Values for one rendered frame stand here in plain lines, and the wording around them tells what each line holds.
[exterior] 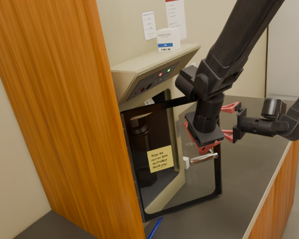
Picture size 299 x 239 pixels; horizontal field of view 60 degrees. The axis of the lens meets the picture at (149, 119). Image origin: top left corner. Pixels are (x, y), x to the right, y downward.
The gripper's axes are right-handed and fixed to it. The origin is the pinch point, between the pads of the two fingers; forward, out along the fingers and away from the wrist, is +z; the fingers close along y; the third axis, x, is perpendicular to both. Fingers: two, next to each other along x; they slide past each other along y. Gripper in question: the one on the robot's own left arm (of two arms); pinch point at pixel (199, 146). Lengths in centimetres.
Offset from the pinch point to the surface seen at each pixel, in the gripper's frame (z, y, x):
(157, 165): 9.4, -3.2, -10.9
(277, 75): 149, -162, 217
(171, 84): 0.2, -27.6, 2.8
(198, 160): 6.2, 0.9, 0.3
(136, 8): -26.1, -32.0, -7.7
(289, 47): 113, -169, 223
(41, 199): 42, -22, -53
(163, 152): 6.0, -4.8, -8.4
